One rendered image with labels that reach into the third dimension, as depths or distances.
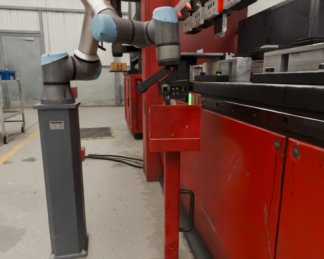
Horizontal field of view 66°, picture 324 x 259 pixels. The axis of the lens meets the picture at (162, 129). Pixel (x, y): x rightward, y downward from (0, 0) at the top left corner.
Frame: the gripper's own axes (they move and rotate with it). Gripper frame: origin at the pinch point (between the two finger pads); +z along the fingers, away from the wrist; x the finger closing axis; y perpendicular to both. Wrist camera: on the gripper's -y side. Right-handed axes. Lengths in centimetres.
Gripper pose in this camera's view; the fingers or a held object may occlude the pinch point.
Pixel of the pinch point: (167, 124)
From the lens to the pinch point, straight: 82.5
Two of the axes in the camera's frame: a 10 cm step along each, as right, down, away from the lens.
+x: -0.7, -2.0, 9.8
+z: 0.9, 9.7, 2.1
